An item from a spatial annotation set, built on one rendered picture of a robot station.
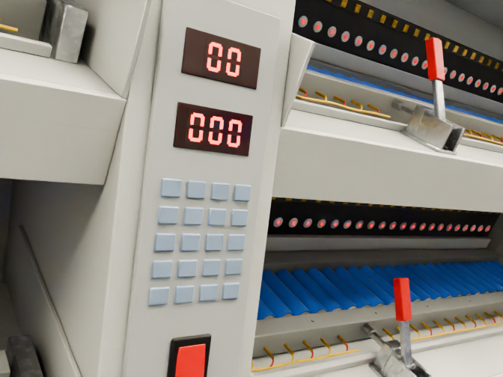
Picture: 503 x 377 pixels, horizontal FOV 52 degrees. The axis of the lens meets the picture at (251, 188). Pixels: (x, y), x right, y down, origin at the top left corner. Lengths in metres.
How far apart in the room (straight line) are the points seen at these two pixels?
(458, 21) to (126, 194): 0.64
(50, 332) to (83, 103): 0.14
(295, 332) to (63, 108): 0.27
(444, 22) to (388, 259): 0.34
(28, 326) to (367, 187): 0.24
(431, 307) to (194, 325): 0.34
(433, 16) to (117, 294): 0.61
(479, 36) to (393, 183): 0.50
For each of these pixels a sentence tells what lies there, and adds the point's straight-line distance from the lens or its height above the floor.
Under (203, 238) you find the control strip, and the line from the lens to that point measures 0.27.
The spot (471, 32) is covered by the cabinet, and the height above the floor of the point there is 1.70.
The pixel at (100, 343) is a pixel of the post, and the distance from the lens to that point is 0.27.
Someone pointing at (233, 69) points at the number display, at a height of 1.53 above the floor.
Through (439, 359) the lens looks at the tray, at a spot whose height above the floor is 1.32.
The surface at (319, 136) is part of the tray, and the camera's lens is 0.32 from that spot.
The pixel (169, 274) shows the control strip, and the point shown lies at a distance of 0.27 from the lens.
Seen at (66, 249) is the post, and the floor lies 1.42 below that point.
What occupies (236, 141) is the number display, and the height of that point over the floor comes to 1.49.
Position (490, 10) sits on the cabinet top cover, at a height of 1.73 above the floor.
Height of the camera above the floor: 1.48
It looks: 3 degrees down
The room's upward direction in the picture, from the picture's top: 7 degrees clockwise
